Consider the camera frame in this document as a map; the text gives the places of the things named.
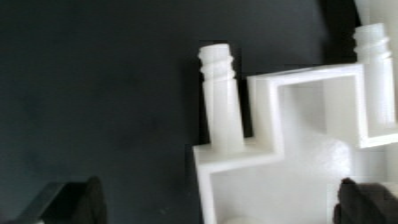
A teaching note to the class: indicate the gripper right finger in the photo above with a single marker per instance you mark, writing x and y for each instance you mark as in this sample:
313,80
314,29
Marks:
366,203

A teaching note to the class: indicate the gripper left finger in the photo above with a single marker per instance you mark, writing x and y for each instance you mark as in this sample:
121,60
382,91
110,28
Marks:
67,204

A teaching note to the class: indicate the white chair seat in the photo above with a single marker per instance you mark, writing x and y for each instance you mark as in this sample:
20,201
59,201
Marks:
302,130

